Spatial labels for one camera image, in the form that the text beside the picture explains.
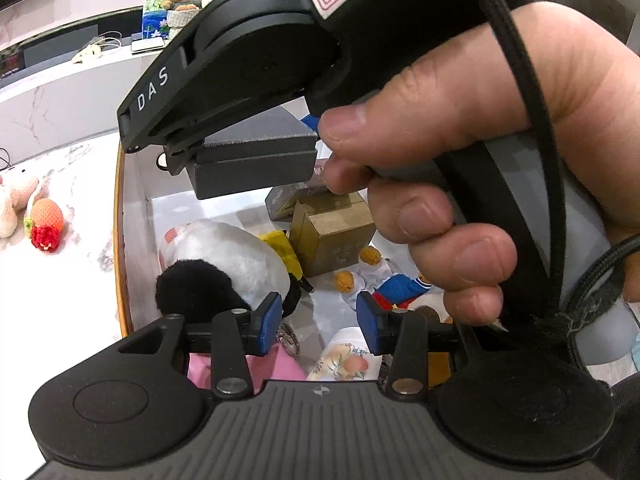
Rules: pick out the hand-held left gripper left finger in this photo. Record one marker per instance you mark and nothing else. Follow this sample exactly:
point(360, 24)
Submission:
point(267, 325)

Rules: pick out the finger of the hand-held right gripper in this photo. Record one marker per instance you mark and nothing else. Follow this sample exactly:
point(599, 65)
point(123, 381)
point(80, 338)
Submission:
point(180, 157)
point(311, 122)

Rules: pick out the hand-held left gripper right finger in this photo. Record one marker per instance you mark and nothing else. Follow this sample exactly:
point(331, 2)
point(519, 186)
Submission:
point(370, 325)

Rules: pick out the white lotion tube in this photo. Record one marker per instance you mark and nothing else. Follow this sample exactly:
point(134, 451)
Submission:
point(340, 360)

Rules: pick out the grey box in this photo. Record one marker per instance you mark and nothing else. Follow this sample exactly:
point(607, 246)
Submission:
point(250, 170)

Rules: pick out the yellow tape measure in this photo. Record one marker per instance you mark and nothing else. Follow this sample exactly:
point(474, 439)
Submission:
point(280, 247)

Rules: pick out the printed card box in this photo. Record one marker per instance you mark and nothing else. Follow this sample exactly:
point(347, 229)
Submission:
point(285, 200)

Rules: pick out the panda plush toy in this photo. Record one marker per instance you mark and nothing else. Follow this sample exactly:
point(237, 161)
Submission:
point(225, 250)

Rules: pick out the orange storage box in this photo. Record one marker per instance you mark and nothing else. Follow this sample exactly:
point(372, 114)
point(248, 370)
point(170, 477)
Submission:
point(140, 240)

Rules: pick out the gold box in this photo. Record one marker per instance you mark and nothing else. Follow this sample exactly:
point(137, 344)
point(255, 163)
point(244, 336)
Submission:
point(325, 240)

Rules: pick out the person's right hand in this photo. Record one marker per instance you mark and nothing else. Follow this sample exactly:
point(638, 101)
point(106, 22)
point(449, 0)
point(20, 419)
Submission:
point(450, 105)

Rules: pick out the metal keyring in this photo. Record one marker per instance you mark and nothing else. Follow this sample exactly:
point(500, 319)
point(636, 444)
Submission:
point(289, 342)

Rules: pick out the pink pouch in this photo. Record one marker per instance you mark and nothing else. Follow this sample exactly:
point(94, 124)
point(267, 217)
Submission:
point(280, 370)

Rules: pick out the plush doll sailor outfit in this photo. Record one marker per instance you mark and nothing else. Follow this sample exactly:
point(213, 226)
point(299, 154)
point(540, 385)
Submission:
point(400, 287)

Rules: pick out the white knitted basket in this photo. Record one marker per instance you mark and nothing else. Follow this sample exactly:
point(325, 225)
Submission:
point(180, 17)

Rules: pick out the grey laptop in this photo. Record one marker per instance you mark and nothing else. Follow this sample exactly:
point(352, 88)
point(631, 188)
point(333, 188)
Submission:
point(147, 45)

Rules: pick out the landscape painting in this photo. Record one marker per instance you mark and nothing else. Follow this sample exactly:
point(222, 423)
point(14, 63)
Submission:
point(152, 15)

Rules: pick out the white power strip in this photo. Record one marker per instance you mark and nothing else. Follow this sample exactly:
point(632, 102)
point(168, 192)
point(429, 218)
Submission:
point(85, 54)

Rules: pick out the crochet orange strawberry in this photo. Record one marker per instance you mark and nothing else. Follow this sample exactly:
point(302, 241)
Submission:
point(47, 215)

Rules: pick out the crochet sheep doll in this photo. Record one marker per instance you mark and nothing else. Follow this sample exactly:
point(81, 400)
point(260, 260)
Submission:
point(12, 195)

